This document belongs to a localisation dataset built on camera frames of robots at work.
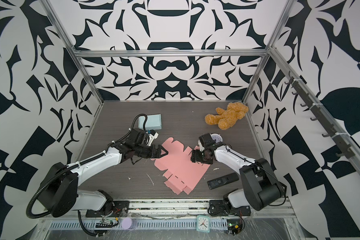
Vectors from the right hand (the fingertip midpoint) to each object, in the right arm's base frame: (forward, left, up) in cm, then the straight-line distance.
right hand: (196, 157), depth 89 cm
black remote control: (-12, -13, -2) cm, 18 cm away
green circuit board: (-33, -16, -4) cm, 37 cm away
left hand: (0, +18, +9) cm, 20 cm away
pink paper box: (-8, +8, -2) cm, 12 cm away
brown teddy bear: (+22, -20, +8) cm, 31 cm away
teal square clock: (-32, -1, 0) cm, 32 cm away
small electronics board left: (-31, +45, -4) cm, 55 cm away
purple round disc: (-32, +32, +7) cm, 46 cm away
